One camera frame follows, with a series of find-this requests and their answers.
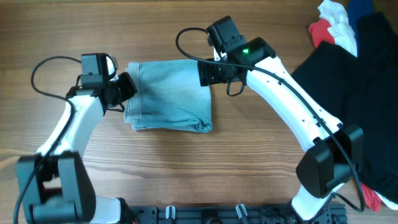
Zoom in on light blue denim shorts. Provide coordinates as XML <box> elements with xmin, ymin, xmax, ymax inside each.
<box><xmin>124</xmin><ymin>60</ymin><xmax>213</xmax><ymax>133</ymax></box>

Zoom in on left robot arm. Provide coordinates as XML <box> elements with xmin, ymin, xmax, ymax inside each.
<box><xmin>13</xmin><ymin>53</ymin><xmax>139</xmax><ymax>223</ymax></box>

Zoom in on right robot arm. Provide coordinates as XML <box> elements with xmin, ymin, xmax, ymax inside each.
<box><xmin>198</xmin><ymin>16</ymin><xmax>364</xmax><ymax>223</ymax></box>

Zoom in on red garment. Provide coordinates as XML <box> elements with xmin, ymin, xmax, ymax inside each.
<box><xmin>308</xmin><ymin>19</ymin><xmax>335</xmax><ymax>48</ymax></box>

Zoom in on white garment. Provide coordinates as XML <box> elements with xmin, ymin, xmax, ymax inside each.
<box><xmin>318</xmin><ymin>0</ymin><xmax>358</xmax><ymax>57</ymax></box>

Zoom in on black garment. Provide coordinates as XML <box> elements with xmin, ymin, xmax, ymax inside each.
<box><xmin>292</xmin><ymin>12</ymin><xmax>397</xmax><ymax>202</ymax></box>

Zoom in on navy blue garment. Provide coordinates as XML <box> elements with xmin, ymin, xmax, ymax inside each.
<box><xmin>347</xmin><ymin>0</ymin><xmax>374</xmax><ymax>48</ymax></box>

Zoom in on black left camera cable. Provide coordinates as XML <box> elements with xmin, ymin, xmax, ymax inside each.
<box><xmin>12</xmin><ymin>55</ymin><xmax>82</xmax><ymax>224</ymax></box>

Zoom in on black camera cable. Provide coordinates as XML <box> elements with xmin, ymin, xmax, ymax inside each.
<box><xmin>175</xmin><ymin>27</ymin><xmax>366</xmax><ymax>213</ymax></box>
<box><xmin>12</xmin><ymin>55</ymin><xmax>82</xmax><ymax>224</ymax></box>

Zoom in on black right camera cable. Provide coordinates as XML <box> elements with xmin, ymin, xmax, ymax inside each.
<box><xmin>175</xmin><ymin>27</ymin><xmax>366</xmax><ymax>213</ymax></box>

